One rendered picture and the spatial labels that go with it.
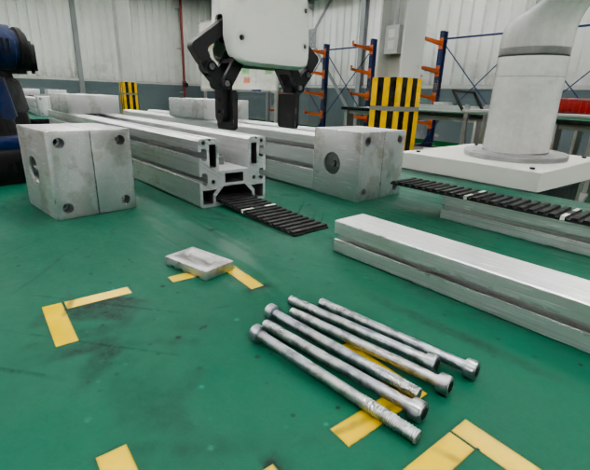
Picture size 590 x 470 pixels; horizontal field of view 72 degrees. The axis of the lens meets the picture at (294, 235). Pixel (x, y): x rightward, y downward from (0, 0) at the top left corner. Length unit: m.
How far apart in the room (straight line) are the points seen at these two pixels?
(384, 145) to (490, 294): 0.33
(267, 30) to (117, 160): 0.22
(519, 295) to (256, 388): 0.18
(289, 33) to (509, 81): 0.52
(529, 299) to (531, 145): 0.62
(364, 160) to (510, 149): 0.39
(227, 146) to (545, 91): 0.58
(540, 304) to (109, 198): 0.44
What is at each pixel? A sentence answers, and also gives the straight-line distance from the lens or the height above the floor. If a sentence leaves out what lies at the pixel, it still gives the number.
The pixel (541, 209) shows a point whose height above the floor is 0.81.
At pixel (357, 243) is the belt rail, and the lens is 0.37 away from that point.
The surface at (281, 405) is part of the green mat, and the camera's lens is 0.21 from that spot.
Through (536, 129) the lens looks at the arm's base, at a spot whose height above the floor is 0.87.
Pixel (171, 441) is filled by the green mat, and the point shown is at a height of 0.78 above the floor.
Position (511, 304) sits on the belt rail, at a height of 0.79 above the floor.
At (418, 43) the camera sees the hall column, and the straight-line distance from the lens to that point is 4.01.
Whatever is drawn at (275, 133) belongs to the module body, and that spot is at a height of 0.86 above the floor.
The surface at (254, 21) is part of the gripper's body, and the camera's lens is 0.45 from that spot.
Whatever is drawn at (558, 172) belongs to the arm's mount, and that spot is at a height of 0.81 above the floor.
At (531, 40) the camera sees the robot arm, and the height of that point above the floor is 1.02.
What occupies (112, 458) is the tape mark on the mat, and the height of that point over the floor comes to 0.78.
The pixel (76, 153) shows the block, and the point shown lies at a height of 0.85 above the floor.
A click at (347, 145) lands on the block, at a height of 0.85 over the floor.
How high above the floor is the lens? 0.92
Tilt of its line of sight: 19 degrees down
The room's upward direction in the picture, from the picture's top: 2 degrees clockwise
